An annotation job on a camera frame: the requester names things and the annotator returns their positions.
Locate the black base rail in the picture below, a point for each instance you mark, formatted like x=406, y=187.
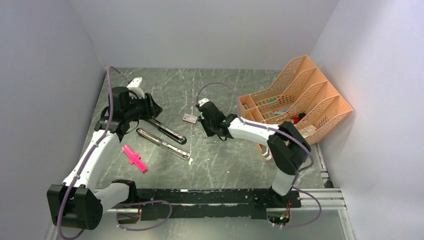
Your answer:
x=255, y=203

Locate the pink plastic clip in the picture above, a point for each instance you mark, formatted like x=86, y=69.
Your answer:
x=134, y=158

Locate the red white staple box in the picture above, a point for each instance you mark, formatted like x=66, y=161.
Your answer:
x=189, y=118

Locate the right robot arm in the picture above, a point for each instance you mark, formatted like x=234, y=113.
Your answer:
x=284, y=142

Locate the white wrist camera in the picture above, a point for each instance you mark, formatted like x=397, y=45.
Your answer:
x=202, y=101
x=136, y=85

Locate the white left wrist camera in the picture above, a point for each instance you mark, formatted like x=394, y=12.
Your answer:
x=136, y=85

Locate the beige stapler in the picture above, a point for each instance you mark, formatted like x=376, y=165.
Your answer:
x=163, y=144

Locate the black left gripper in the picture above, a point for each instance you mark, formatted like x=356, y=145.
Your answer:
x=152, y=110

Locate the beige box in organizer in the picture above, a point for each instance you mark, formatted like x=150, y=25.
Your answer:
x=308, y=131

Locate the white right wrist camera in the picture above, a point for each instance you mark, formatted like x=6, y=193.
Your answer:
x=202, y=101

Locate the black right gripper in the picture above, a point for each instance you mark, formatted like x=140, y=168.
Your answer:
x=202, y=121

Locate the orange file organizer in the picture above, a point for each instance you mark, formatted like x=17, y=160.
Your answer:
x=301, y=87

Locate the black stapler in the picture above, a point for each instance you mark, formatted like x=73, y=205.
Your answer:
x=179, y=138

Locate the red black item in organizer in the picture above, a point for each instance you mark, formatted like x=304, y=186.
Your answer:
x=296, y=119

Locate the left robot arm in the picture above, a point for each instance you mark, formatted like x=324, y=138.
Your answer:
x=75, y=203

